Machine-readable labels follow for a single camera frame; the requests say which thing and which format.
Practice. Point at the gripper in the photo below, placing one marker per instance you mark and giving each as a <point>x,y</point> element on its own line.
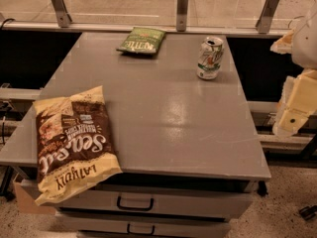
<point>306,44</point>

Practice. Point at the green jalapeno chip bag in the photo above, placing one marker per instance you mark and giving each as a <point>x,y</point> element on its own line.
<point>145,41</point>

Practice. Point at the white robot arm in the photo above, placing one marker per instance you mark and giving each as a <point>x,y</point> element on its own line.
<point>304,43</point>

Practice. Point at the brown yellow multigrain chip bag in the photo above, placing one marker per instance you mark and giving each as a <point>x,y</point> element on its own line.
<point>75,149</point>

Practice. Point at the white green soda can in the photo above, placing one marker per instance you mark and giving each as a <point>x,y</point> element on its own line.
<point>210,57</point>

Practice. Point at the black caster wheel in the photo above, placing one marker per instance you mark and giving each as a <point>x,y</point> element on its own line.
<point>308,212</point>

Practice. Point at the upper grey drawer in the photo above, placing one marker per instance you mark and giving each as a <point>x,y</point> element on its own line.
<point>158,200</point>

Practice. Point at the grey drawer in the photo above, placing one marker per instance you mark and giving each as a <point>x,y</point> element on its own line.
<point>158,200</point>
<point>143,226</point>

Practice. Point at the lower grey drawer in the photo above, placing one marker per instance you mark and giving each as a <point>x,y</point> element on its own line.
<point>143,226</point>

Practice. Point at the cardboard box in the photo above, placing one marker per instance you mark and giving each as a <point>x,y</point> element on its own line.
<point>27,192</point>

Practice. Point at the right metal railing bracket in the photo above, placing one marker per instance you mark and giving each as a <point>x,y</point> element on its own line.
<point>264,22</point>

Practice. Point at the metal railing bracket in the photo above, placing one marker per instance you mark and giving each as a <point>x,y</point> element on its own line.
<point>181,15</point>
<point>61,13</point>
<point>264,22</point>

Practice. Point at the middle metal railing bracket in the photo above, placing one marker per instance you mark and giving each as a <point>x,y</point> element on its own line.
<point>181,15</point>

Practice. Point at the left metal railing bracket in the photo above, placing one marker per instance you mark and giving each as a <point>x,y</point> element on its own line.
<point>61,13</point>

